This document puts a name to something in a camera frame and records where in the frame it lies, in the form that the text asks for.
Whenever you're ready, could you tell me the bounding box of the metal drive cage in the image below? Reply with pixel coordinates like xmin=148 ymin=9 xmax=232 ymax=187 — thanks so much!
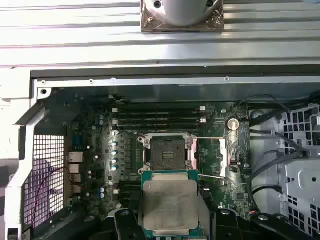
xmin=278 ymin=98 xmax=320 ymax=240

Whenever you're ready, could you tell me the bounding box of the green motherboard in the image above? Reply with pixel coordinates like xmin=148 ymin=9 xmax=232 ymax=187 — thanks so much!
xmin=66 ymin=98 xmax=252 ymax=221

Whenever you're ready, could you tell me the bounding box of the silver port block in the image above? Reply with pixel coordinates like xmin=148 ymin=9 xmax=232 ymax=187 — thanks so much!
xmin=66 ymin=151 xmax=84 ymax=195

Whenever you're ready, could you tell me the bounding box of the black PC case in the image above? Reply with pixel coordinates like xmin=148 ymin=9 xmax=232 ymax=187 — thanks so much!
xmin=0 ymin=65 xmax=320 ymax=240

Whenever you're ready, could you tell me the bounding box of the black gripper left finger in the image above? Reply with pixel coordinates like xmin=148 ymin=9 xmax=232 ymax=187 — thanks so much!
xmin=71 ymin=191 xmax=143 ymax=240

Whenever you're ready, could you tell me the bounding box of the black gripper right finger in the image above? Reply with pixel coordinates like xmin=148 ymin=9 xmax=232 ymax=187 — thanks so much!
xmin=199 ymin=187 xmax=310 ymax=240

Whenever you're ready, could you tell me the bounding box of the CPU with silver top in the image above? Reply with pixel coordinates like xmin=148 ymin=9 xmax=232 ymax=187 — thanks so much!
xmin=138 ymin=171 xmax=211 ymax=237

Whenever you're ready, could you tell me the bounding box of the black RAM slot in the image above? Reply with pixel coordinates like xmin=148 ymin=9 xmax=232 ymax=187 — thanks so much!
xmin=117 ymin=181 xmax=142 ymax=188
xmin=117 ymin=123 xmax=201 ymax=130
xmin=117 ymin=187 xmax=142 ymax=195
xmin=117 ymin=118 xmax=201 ymax=124
xmin=117 ymin=106 xmax=201 ymax=113
xmin=117 ymin=112 xmax=201 ymax=118

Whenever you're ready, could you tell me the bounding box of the thin red wire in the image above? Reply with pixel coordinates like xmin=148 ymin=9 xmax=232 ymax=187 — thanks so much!
xmin=32 ymin=166 xmax=69 ymax=216

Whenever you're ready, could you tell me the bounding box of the round coin battery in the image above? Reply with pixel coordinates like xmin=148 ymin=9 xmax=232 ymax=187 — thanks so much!
xmin=226 ymin=117 xmax=240 ymax=131

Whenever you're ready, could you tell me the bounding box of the metal socket cover frame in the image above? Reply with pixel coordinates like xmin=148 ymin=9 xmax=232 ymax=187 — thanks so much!
xmin=214 ymin=137 xmax=232 ymax=177

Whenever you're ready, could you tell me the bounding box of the CPU socket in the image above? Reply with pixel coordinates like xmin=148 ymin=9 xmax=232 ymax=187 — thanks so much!
xmin=136 ymin=133 xmax=199 ymax=176

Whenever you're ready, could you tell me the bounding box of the black cable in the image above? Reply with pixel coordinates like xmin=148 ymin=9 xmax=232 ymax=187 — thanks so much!
xmin=236 ymin=94 xmax=310 ymax=155

